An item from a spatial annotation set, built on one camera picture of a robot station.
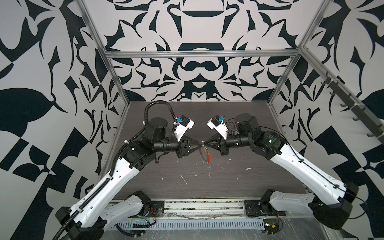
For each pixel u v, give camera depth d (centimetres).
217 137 58
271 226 71
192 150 58
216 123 55
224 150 55
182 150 53
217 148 61
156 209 73
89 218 37
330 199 39
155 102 43
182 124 53
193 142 59
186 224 71
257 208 75
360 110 58
